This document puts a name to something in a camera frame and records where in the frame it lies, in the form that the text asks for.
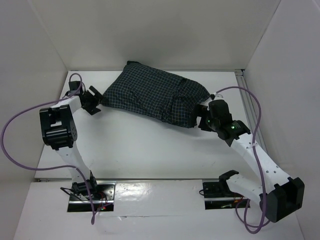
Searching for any aluminium rail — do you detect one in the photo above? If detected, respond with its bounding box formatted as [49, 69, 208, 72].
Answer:
[234, 69, 267, 152]

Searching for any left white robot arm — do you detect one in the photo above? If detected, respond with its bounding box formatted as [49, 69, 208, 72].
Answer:
[39, 80, 103, 200]

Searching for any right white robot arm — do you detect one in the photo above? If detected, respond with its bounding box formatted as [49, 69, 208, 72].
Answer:
[195, 99, 305, 223]

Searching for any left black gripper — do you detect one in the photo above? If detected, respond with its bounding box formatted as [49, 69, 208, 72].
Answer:
[82, 85, 108, 116]

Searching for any dark checked pillowcase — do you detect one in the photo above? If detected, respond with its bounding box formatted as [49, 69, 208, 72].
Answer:
[101, 61, 210, 128]

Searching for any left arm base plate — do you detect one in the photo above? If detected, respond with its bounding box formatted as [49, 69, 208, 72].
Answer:
[62, 179, 116, 213]

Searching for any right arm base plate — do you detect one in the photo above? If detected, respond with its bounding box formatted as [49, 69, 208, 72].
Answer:
[198, 181, 247, 210]

